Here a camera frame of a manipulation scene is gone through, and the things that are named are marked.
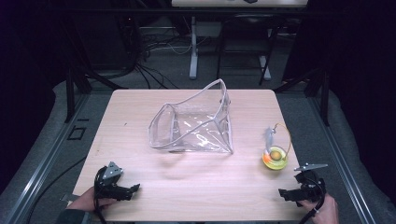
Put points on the black chair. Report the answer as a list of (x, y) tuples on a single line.
[(246, 34)]

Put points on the white desk leg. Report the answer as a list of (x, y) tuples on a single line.
[(264, 67), (193, 49)]

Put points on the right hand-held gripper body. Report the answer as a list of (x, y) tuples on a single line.
[(309, 183)]

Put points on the black tape square marking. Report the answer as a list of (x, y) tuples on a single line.
[(76, 133)]

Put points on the black metal stand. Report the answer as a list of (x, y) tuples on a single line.
[(323, 96), (70, 93)]

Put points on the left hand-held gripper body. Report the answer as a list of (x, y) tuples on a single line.
[(109, 180)]

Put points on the person's right hand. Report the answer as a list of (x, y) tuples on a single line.
[(325, 211)]

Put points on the aluminium frame rail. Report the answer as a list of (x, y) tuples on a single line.
[(342, 161), (40, 161)]

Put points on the clear plastic bag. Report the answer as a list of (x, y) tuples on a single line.
[(196, 124)]

